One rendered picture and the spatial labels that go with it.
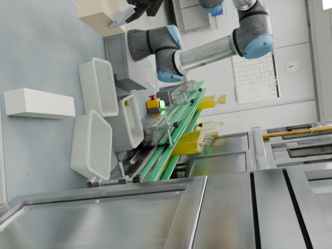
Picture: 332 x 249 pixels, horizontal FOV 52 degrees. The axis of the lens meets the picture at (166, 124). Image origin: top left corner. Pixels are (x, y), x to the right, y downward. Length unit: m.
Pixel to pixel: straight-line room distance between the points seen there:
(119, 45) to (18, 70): 0.66
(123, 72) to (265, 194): 1.05
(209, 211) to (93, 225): 0.22
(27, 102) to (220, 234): 0.60
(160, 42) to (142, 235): 1.11
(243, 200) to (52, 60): 0.80
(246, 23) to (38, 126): 0.83
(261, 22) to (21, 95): 0.88
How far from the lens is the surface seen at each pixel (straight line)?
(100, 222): 0.68
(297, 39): 7.59
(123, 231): 0.62
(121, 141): 1.48
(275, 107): 7.71
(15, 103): 0.94
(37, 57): 1.12
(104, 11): 0.98
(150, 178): 1.31
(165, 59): 1.53
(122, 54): 1.56
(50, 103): 1.01
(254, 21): 1.36
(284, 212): 0.57
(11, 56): 1.02
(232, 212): 0.59
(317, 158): 1.81
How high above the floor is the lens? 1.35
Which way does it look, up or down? 14 degrees down
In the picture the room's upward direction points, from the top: 81 degrees clockwise
